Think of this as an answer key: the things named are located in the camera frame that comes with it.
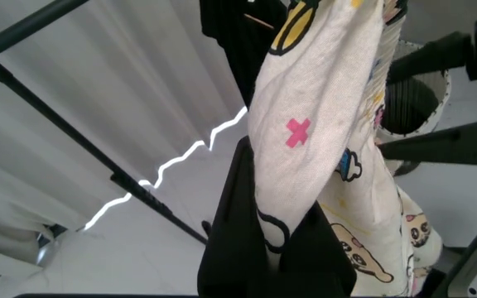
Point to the white laundry basket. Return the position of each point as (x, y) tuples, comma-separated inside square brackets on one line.
[(412, 103)]

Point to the black t-shirt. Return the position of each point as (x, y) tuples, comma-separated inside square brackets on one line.
[(230, 49)]

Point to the pink clothes hanger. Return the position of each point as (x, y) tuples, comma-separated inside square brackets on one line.
[(259, 21)]

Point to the black clothes rack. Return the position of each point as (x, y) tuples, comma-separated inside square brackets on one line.
[(56, 121)]

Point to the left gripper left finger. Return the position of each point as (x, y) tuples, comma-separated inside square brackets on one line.
[(234, 248)]

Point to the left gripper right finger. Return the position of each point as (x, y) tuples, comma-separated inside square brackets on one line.
[(317, 265)]

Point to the cream printed garment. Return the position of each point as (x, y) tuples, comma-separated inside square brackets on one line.
[(304, 83)]

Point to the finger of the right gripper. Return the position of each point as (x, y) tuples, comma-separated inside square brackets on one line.
[(433, 58), (449, 145)]

